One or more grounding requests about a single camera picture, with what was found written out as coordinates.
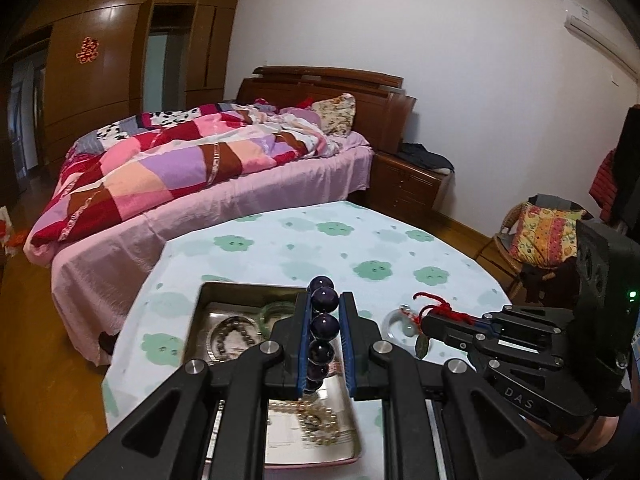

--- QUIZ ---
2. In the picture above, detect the red paper decoration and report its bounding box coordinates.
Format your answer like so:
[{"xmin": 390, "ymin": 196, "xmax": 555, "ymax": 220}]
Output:
[{"xmin": 75, "ymin": 36, "xmax": 98, "ymax": 65}]

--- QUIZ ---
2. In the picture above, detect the green jade bangle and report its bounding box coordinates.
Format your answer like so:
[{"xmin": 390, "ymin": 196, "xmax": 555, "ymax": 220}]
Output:
[{"xmin": 257, "ymin": 301, "xmax": 301, "ymax": 333}]

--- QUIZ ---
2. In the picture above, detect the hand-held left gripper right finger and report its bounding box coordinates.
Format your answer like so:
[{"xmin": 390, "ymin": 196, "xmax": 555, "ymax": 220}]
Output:
[{"xmin": 340, "ymin": 291, "xmax": 583, "ymax": 480}]

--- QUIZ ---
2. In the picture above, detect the dark hanging garment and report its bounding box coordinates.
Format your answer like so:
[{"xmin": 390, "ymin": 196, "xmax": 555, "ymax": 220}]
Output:
[{"xmin": 612, "ymin": 102, "xmax": 640, "ymax": 241}]

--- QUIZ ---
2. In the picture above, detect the green flower print tablecloth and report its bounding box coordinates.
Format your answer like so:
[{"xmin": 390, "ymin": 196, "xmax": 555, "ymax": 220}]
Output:
[{"xmin": 100, "ymin": 200, "xmax": 516, "ymax": 480}]

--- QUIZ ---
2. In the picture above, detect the wicker chair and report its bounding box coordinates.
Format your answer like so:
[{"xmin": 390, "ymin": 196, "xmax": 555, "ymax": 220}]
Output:
[{"xmin": 492, "ymin": 195, "xmax": 596, "ymax": 306}]

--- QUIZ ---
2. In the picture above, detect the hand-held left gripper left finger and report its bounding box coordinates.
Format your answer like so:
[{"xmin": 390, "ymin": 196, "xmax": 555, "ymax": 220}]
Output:
[{"xmin": 65, "ymin": 290, "xmax": 313, "ymax": 480}]

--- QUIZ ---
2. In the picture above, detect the dark clothes pile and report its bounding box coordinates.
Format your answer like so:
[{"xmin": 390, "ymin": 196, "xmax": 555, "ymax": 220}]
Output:
[{"xmin": 397, "ymin": 142, "xmax": 455, "ymax": 171}]

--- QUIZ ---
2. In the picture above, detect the wooden headboard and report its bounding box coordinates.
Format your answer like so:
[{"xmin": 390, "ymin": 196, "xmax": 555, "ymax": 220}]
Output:
[{"xmin": 235, "ymin": 65, "xmax": 418, "ymax": 153}]

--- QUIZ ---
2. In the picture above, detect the purple pillow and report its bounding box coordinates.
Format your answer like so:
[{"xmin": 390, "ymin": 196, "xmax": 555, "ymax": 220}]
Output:
[{"xmin": 280, "ymin": 107, "xmax": 323, "ymax": 128}]

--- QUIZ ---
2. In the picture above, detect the wooden nightstand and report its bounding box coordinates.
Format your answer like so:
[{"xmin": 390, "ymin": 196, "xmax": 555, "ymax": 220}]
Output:
[{"xmin": 370, "ymin": 150, "xmax": 453, "ymax": 216}]

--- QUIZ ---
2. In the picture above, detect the floral pillow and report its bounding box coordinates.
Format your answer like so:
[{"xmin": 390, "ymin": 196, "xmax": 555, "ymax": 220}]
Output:
[{"xmin": 310, "ymin": 92, "xmax": 357, "ymax": 136}]

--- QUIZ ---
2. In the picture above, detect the red quilted jacket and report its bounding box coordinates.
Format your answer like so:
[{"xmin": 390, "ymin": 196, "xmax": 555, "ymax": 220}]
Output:
[{"xmin": 589, "ymin": 147, "xmax": 618, "ymax": 223}]

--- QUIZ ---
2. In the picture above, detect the dark metal bead bracelet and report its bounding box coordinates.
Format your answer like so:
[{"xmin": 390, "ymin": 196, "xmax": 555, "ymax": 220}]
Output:
[{"xmin": 209, "ymin": 314, "xmax": 263, "ymax": 362}]

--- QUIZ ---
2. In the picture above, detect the pearl necklace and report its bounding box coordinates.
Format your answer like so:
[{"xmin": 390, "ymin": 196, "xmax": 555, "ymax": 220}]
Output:
[{"xmin": 270, "ymin": 397, "xmax": 348, "ymax": 448}]

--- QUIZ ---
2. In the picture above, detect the pink metal tin box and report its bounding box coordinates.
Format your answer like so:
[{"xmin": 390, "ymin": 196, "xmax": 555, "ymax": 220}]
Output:
[{"xmin": 185, "ymin": 281, "xmax": 366, "ymax": 468}]

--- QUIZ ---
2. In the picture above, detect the purple bead bracelet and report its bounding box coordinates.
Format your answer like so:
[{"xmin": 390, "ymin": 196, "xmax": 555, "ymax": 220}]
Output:
[{"xmin": 307, "ymin": 275, "xmax": 346, "ymax": 401}]

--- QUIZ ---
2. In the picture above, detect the person's right forearm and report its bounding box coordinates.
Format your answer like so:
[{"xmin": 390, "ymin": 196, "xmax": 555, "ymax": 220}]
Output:
[{"xmin": 580, "ymin": 400, "xmax": 640, "ymax": 480}]

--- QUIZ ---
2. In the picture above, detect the wooden wardrobe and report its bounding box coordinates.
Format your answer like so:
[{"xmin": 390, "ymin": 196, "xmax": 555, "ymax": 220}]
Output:
[{"xmin": 0, "ymin": 0, "xmax": 243, "ymax": 196}]

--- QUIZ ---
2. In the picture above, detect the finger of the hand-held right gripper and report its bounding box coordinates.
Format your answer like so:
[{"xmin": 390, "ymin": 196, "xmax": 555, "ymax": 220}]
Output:
[
  {"xmin": 475, "ymin": 309, "xmax": 577, "ymax": 352},
  {"xmin": 419, "ymin": 314, "xmax": 551, "ymax": 377}
]

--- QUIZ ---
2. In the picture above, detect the white air conditioner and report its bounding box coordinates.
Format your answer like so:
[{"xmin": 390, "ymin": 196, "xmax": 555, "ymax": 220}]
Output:
[{"xmin": 562, "ymin": 0, "xmax": 640, "ymax": 86}]

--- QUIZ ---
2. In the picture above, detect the patchwork quilt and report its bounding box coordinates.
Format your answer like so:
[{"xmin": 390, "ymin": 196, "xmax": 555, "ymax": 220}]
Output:
[{"xmin": 27, "ymin": 100, "xmax": 351, "ymax": 256}]

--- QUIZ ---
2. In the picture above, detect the bed with pink sheet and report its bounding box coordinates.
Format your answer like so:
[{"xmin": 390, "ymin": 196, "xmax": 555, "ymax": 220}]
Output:
[{"xmin": 25, "ymin": 105, "xmax": 376, "ymax": 366}]

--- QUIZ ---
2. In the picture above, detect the colourful patterned cushion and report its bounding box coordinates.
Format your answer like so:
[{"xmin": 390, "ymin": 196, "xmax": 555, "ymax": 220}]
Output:
[{"xmin": 510, "ymin": 202, "xmax": 583, "ymax": 266}]

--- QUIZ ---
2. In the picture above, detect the red string charm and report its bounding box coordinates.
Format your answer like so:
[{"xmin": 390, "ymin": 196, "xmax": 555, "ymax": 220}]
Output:
[{"xmin": 400, "ymin": 292, "xmax": 486, "ymax": 361}]

